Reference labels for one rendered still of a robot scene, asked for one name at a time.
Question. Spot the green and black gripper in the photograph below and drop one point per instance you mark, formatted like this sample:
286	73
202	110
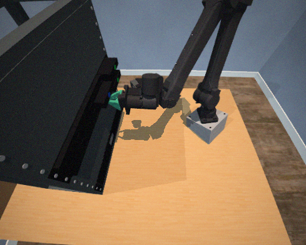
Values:
123	100

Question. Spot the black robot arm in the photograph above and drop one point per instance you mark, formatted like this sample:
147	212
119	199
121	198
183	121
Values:
207	93

